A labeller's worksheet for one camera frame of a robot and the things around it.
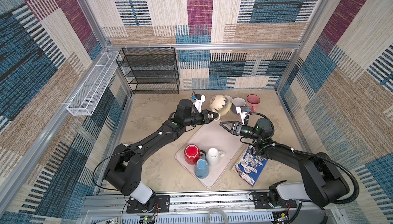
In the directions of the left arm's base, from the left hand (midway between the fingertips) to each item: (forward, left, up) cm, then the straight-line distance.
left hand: (219, 113), depth 76 cm
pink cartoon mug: (+20, -25, -15) cm, 35 cm away
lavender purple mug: (+24, -17, -19) cm, 34 cm away
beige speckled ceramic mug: (+2, 0, +4) cm, 5 cm away
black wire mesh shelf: (+44, +43, -7) cm, 62 cm away
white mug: (-15, +3, -15) cm, 22 cm away
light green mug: (+22, -11, -15) cm, 29 cm away
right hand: (-4, -1, -4) cm, 6 cm away
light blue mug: (-21, +9, -17) cm, 28 cm away
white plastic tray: (+2, +1, -24) cm, 24 cm away
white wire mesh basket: (+2, +62, +7) cm, 62 cm away
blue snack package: (-18, -17, -23) cm, 34 cm away
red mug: (-13, +13, -16) cm, 25 cm away
